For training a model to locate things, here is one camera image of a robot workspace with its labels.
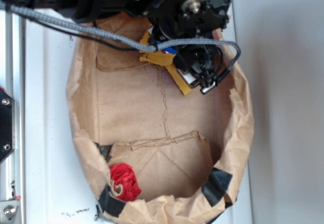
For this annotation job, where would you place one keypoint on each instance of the brown paper bag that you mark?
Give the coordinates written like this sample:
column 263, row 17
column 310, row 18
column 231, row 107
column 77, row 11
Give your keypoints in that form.
column 188, row 152

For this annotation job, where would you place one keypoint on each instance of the aluminium frame rail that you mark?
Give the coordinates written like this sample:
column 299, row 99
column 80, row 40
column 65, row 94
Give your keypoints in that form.
column 13, row 81

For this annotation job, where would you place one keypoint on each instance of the yellow cloth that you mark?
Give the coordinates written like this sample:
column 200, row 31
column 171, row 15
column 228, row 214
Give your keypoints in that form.
column 166, row 60

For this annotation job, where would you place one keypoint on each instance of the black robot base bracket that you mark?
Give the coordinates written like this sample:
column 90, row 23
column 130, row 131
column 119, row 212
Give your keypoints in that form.
column 7, row 125

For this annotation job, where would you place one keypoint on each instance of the red crumpled cloth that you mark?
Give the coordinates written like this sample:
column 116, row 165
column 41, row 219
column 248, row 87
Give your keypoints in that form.
column 125, row 184

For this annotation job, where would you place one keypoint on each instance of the metal corner bracket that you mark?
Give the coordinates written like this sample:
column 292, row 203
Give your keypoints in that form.
column 9, row 209

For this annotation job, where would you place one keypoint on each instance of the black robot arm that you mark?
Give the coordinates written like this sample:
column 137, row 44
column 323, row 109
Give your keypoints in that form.
column 73, row 14

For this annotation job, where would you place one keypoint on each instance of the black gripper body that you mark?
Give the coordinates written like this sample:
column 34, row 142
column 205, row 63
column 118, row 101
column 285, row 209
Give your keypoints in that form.
column 196, row 63

